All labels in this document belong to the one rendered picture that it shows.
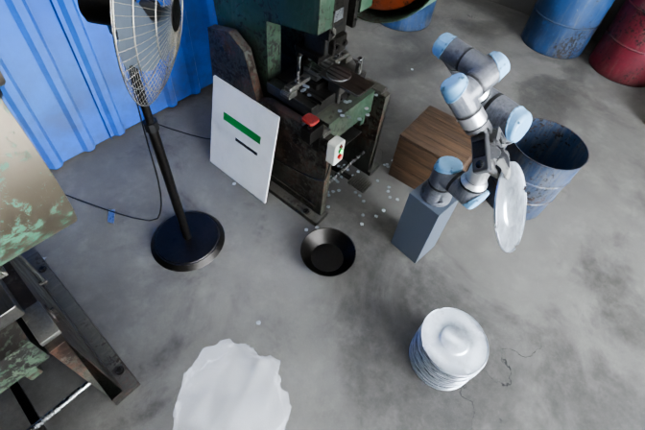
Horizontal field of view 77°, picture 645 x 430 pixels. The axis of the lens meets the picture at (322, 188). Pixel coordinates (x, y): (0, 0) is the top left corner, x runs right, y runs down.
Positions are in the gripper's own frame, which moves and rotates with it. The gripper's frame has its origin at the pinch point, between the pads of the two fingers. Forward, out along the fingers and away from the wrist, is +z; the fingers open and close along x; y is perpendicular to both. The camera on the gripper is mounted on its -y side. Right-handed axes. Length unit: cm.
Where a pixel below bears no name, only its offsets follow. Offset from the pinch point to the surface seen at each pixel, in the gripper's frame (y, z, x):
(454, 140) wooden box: 98, 42, 58
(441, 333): -14, 65, 52
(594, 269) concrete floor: 72, 136, 13
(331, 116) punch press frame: 49, -22, 81
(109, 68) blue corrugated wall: 46, -108, 192
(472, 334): -8, 74, 43
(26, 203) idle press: -76, -80, 49
